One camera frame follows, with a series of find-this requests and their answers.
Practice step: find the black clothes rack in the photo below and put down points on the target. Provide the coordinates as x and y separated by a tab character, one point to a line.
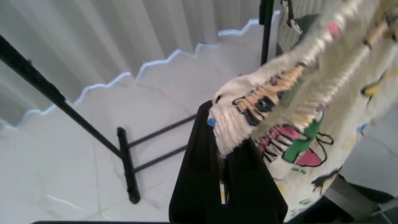
37	79

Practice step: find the white laundry basket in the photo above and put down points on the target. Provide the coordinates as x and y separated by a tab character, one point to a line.
287	34

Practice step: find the cream printed garment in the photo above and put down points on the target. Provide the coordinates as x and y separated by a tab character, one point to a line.
342	93

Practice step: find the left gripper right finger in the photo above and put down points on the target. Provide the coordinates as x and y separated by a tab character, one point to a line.
252	193

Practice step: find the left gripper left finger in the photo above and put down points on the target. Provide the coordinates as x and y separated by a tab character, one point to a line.
196	186

